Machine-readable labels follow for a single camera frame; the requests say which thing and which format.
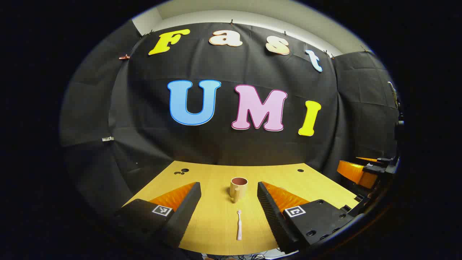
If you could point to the beige cup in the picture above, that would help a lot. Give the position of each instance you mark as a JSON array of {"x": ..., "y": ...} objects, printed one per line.
[{"x": 238, "y": 191}]

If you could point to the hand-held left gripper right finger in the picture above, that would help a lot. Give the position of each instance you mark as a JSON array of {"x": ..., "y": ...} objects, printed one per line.
[{"x": 269, "y": 206}]

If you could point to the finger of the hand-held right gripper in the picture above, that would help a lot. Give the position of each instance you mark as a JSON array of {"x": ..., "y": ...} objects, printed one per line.
[
  {"x": 355, "y": 173},
  {"x": 366, "y": 159}
]

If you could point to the black backdrop cloth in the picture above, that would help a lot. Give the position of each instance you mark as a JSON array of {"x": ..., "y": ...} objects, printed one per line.
[{"x": 223, "y": 144}]

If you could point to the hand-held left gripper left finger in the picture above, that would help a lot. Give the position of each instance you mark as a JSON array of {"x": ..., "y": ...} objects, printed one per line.
[{"x": 187, "y": 206}]

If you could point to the white clip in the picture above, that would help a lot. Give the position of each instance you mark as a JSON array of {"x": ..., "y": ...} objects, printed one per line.
[{"x": 107, "y": 138}]

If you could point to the pale pink toothbrush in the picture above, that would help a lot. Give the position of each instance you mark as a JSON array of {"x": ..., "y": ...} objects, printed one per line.
[{"x": 239, "y": 227}]

